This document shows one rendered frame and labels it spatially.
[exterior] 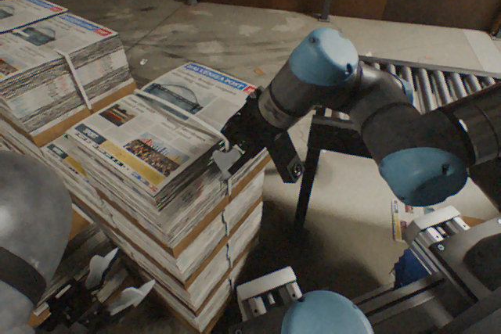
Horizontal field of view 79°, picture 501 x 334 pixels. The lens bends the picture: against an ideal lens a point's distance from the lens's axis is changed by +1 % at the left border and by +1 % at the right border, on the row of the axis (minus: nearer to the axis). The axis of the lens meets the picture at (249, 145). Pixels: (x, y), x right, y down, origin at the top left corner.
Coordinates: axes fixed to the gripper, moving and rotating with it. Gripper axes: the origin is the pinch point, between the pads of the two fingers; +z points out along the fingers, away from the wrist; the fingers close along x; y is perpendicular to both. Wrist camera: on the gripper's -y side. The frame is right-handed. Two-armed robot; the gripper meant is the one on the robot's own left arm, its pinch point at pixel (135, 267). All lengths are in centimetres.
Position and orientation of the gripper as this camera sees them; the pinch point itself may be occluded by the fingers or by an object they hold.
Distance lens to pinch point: 72.6
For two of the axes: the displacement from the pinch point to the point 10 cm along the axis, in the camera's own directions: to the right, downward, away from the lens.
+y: 0.0, -7.2, -7.0
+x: -8.1, -4.1, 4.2
